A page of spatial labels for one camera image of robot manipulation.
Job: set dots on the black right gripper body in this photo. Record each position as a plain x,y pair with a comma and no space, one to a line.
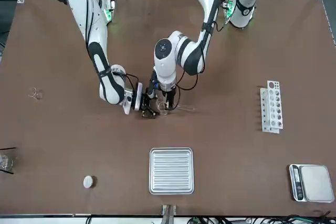
144,102

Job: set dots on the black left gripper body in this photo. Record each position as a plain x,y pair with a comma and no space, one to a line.
169,92

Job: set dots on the clear glass beaker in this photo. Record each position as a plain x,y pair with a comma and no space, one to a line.
161,108

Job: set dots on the clear glass test tube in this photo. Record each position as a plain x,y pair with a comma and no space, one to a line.
186,107

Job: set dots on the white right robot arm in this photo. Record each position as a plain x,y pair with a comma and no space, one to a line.
78,6

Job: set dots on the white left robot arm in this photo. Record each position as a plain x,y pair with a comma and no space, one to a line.
165,66

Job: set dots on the white test tube rack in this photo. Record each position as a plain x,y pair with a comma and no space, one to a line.
274,108

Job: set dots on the ribbed metal tray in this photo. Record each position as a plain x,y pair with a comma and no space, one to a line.
171,170

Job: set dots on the small white jar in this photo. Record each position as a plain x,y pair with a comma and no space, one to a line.
88,182

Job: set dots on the small clear glass flask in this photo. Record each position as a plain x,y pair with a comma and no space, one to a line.
35,94

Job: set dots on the tripod stand with glass funnel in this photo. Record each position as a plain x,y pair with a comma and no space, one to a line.
5,161

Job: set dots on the silver digital scale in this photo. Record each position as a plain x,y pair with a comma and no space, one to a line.
313,183

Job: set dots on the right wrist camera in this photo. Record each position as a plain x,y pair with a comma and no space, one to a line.
137,96

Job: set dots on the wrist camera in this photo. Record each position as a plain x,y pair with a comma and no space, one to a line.
153,82
137,96

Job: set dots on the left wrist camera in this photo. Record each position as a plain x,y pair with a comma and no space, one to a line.
153,82

